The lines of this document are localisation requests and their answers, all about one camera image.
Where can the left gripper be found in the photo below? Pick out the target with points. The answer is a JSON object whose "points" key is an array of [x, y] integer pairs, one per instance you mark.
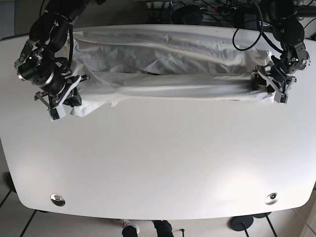
{"points": [[271, 79]]}

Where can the white orange sneaker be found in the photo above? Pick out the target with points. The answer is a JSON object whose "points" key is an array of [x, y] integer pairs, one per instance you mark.
{"points": [[126, 223]]}

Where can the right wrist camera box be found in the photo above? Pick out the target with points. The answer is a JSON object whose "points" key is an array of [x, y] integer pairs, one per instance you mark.
{"points": [[56, 113]]}

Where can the right silver table grommet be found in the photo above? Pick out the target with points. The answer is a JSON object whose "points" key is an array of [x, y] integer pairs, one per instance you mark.
{"points": [[271, 199]]}

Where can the white printed T-shirt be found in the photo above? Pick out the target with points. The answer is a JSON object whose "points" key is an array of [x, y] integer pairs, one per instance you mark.
{"points": [[123, 65]]}

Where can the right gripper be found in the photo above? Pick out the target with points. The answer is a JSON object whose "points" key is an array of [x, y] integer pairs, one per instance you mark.
{"points": [[62, 92]]}

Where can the black round stand base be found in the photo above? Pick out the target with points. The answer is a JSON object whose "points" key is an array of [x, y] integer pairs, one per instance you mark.
{"points": [[241, 223]]}

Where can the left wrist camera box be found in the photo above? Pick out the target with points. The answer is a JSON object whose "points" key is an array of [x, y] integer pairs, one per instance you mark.
{"points": [[281, 97]]}

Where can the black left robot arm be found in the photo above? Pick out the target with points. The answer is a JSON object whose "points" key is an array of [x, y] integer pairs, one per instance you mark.
{"points": [[277, 23]]}

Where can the black power adapter box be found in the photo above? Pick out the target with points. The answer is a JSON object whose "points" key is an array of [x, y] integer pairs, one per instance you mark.
{"points": [[187, 15]]}

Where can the black trousers of person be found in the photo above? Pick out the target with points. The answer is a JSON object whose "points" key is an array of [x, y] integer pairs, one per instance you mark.
{"points": [[154, 228]]}

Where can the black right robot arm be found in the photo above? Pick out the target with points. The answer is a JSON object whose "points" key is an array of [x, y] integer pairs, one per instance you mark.
{"points": [[47, 55]]}

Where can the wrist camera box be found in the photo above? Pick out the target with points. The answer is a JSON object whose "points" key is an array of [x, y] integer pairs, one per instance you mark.
{"points": [[281, 97], [56, 113]]}

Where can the left silver table grommet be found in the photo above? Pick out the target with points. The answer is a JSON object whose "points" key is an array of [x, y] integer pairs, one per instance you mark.
{"points": [[57, 200]]}

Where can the silver table grommet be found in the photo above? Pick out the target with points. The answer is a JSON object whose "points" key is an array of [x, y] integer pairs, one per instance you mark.
{"points": [[271, 199], [57, 200]]}

